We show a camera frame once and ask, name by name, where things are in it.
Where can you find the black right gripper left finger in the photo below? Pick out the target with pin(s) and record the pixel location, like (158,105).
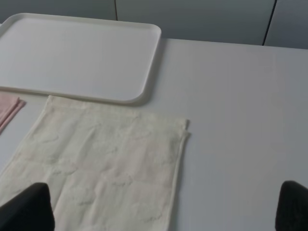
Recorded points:
(30,210)

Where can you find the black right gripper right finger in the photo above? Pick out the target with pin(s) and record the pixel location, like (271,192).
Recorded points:
(292,209)

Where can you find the cream white towel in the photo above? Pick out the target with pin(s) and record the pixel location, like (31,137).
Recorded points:
(108,168)

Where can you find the pink towel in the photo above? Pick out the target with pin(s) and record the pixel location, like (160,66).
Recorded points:
(9,106)

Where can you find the white rectangular plastic tray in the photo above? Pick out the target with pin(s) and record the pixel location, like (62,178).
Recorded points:
(80,58)

